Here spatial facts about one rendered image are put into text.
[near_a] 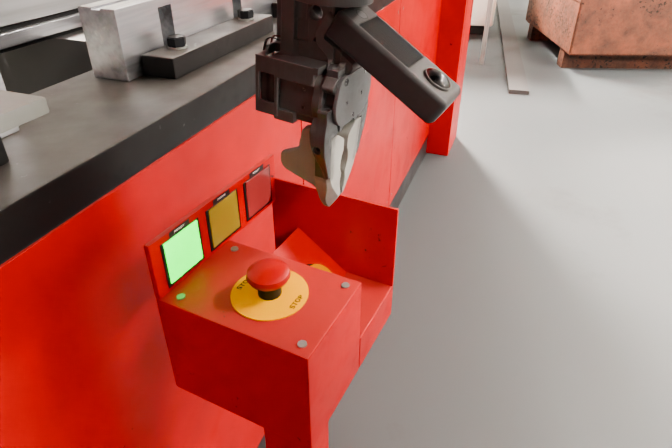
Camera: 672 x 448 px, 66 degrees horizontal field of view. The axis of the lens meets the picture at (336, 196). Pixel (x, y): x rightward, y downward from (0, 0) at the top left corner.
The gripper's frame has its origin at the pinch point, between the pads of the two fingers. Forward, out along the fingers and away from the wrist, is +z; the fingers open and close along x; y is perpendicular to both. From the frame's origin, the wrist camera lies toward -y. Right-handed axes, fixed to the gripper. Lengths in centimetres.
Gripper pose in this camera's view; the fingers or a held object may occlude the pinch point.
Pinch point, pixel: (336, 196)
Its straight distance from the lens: 51.9
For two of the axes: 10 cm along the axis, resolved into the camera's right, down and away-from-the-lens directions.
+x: -4.5, 4.6, -7.7
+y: -8.9, -3.0, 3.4
